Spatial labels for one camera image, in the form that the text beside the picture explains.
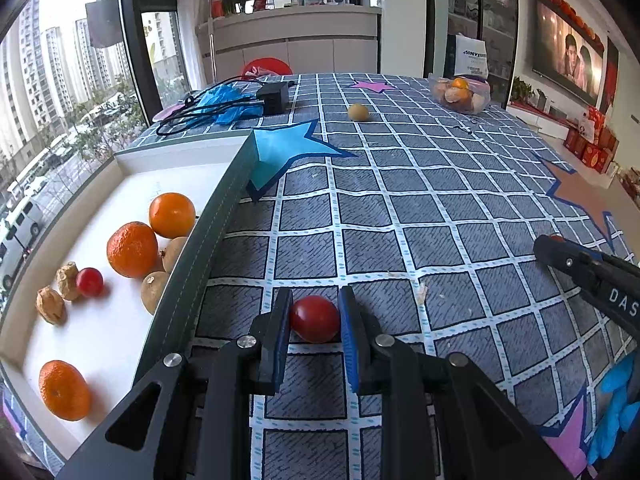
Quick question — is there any red cherry tomato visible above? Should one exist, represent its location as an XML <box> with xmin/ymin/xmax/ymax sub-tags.
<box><xmin>76</xmin><ymin>268</ymin><xmax>104</xmax><ymax>297</ymax></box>
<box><xmin>290</xmin><ymin>296</ymin><xmax>341</xmax><ymax>344</ymax></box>

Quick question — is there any blue gloved right hand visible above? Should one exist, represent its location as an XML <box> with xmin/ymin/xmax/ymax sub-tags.
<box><xmin>587</xmin><ymin>350</ymin><xmax>639</xmax><ymax>466</ymax></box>

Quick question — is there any white cabinet counter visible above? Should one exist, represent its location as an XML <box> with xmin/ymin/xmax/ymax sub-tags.
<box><xmin>195</xmin><ymin>4</ymin><xmax>382</xmax><ymax>82</ymax></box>

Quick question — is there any wrinkled mandarin orange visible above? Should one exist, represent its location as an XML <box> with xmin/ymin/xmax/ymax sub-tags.
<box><xmin>106</xmin><ymin>221</ymin><xmax>158</xmax><ymax>278</ymax></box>

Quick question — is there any red round stool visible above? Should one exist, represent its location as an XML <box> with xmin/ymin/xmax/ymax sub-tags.
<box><xmin>241</xmin><ymin>56</ymin><xmax>293</xmax><ymax>78</ymax></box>

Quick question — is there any white tray with green rim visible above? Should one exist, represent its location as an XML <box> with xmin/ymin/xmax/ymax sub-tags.
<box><xmin>1</xmin><ymin>130</ymin><xmax>256</xmax><ymax>471</ymax></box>

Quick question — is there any black cable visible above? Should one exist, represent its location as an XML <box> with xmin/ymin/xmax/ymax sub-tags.
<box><xmin>155</xmin><ymin>75</ymin><xmax>296</xmax><ymax>137</ymax></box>

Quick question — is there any checkered blue tablecloth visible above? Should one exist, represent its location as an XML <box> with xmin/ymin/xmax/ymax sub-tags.
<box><xmin>2</xmin><ymin>71</ymin><xmax>637</xmax><ymax>480</ymax></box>

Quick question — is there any white paper bag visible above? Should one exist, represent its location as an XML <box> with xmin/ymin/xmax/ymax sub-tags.
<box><xmin>454</xmin><ymin>34</ymin><xmax>489</xmax><ymax>80</ymax></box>

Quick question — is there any tan longan in tray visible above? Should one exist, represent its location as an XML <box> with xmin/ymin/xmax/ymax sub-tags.
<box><xmin>140</xmin><ymin>271</ymin><xmax>169</xmax><ymax>314</ymax></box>

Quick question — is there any wall mounted television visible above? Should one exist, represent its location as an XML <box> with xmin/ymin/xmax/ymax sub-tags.
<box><xmin>532</xmin><ymin>0</ymin><xmax>604</xmax><ymax>106</ymax></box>

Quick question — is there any tan longan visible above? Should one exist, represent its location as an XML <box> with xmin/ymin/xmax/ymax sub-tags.
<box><xmin>347</xmin><ymin>103</ymin><xmax>370</xmax><ymax>122</ymax></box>
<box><xmin>160</xmin><ymin>236</ymin><xmax>188</xmax><ymax>274</ymax></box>
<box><xmin>140</xmin><ymin>271</ymin><xmax>169</xmax><ymax>314</ymax></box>

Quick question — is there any mandarin orange near corner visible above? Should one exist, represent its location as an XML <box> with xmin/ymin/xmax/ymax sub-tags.
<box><xmin>39</xmin><ymin>360</ymin><xmax>92</xmax><ymax>422</ymax></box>

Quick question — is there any smooth small orange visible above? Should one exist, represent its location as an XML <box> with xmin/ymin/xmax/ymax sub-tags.
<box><xmin>149</xmin><ymin>193</ymin><xmax>196</xmax><ymax>238</ymax></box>

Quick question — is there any black power adapter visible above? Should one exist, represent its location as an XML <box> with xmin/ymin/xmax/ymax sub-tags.
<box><xmin>256</xmin><ymin>81</ymin><xmax>290</xmax><ymax>116</ymax></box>

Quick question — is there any brown walnut in tray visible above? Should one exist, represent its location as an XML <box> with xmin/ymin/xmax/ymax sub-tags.
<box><xmin>35</xmin><ymin>286</ymin><xmax>66</xmax><ymax>325</ymax></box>

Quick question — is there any clear glass fruit bowl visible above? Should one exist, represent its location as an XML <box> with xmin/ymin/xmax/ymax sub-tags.
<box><xmin>428</xmin><ymin>76</ymin><xmax>491</xmax><ymax>115</ymax></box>

